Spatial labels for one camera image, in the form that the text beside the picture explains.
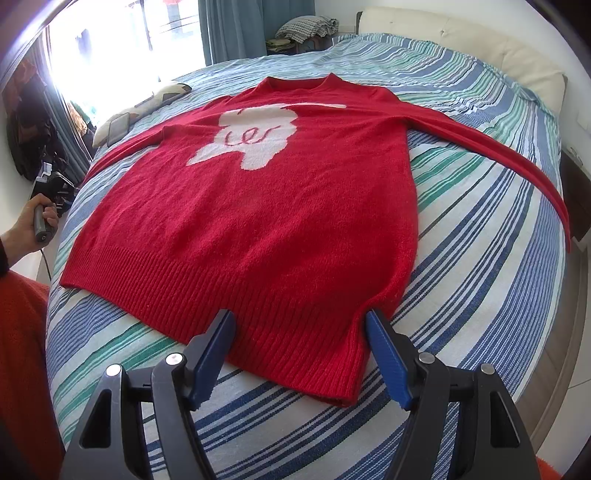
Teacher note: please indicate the striped blue green bedsheet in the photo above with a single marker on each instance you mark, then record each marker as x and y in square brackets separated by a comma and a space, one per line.
[485, 287]

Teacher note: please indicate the teal curtain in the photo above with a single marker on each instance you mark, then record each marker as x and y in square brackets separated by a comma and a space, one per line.
[237, 29]

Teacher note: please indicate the dark wooden nightstand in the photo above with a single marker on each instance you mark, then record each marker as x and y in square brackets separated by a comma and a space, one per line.
[576, 188]

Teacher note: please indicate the red knit sweater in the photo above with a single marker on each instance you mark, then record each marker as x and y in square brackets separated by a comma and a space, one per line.
[291, 204]

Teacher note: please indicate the dark clothes pile by window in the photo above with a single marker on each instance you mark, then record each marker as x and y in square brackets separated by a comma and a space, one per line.
[38, 131]

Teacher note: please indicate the cream padded headboard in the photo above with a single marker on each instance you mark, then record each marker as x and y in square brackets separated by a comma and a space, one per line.
[519, 61]

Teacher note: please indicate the dark smartphone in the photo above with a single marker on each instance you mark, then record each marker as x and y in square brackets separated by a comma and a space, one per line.
[118, 129]

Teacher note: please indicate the person's left hand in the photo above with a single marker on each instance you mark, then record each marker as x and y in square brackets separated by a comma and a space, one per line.
[20, 239]

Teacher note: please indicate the checkered folded cloth pile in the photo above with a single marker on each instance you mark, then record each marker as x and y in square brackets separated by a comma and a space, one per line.
[302, 28]

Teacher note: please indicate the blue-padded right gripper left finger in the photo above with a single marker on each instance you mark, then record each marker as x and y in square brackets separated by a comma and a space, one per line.
[109, 440]

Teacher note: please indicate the person's red clothing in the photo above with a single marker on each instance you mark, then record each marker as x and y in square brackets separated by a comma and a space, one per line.
[26, 408]

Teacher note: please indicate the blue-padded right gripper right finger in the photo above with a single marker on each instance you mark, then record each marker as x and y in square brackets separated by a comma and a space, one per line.
[491, 440]

